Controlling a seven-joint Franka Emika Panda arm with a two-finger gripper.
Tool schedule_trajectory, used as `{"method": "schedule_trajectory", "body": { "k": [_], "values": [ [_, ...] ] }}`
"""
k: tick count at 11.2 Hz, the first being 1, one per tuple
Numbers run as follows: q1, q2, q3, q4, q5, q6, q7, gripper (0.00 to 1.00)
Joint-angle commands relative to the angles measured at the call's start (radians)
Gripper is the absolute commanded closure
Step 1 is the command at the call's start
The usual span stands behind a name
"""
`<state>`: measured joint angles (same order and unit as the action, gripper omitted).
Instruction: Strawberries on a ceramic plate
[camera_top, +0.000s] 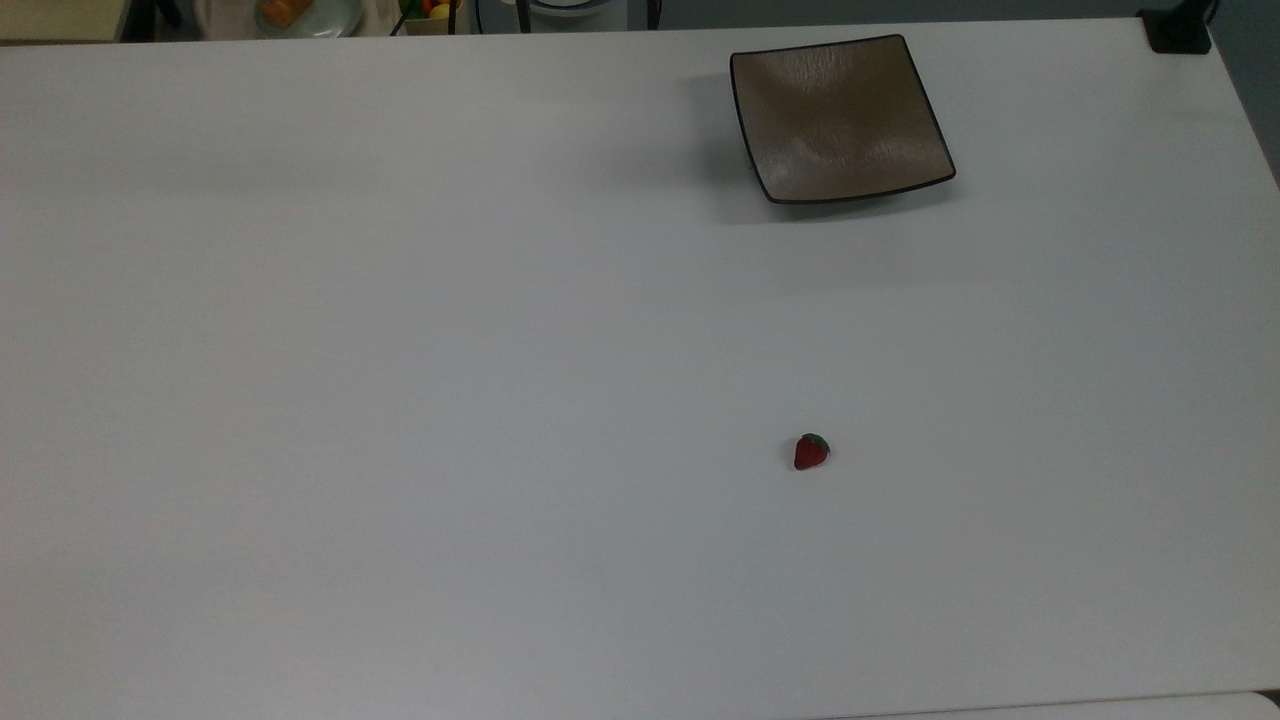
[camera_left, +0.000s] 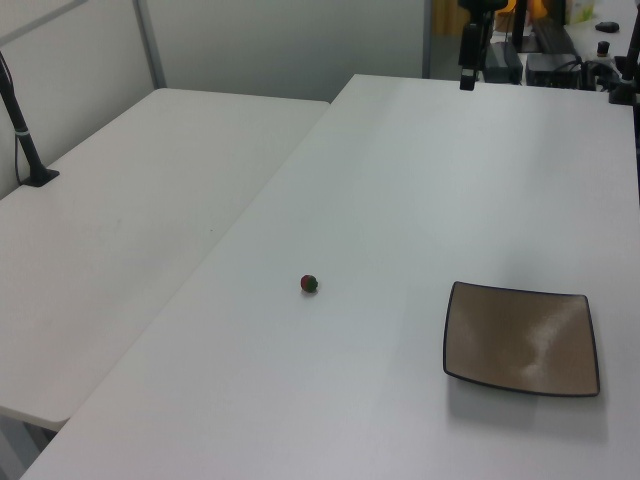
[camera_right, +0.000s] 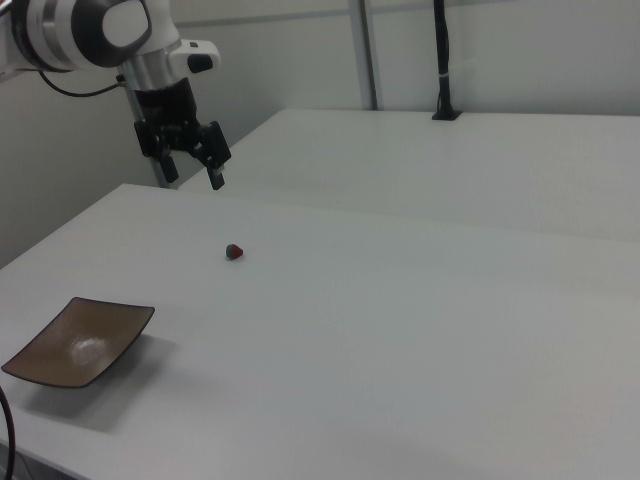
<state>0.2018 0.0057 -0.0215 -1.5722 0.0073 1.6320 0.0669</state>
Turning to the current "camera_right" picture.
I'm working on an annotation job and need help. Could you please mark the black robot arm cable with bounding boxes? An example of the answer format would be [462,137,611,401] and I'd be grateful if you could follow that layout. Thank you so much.
[38,69,125,98]

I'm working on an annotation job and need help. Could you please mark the black pole with base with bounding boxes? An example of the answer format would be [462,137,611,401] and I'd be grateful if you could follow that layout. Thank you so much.
[431,0,462,122]

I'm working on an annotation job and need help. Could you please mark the brown square ceramic plate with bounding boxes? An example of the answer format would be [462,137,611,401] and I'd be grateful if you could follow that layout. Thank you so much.
[0,296,156,390]

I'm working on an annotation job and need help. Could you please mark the dark reddish cable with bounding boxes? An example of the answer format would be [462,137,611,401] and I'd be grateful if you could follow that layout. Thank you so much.
[0,385,18,480]

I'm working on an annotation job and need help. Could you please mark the upright grey metal post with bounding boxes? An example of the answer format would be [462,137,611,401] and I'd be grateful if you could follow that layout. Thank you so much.
[348,0,379,111]

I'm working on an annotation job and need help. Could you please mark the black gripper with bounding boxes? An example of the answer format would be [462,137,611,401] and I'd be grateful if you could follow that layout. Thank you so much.
[132,78,233,192]

